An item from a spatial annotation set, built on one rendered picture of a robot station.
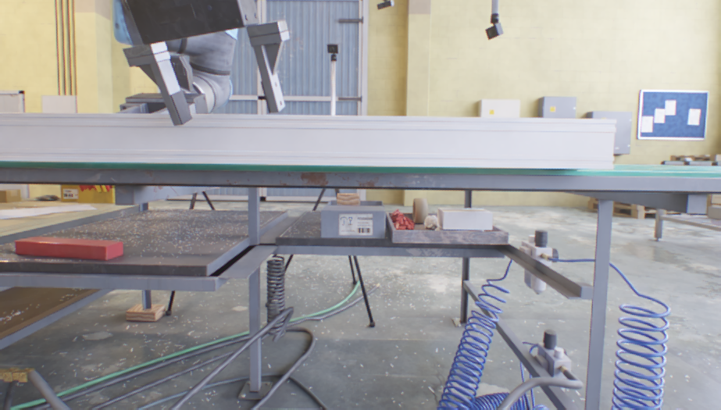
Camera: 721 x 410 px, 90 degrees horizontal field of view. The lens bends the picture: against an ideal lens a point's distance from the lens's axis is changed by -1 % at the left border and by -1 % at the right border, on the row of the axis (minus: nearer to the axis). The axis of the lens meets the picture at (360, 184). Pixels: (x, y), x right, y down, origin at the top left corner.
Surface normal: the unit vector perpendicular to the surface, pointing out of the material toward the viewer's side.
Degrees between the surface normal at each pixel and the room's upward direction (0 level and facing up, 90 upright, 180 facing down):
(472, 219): 90
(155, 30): 114
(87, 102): 90
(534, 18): 90
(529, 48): 90
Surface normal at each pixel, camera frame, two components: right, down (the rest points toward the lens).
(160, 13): -0.10, 0.47
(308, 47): -0.01, 0.07
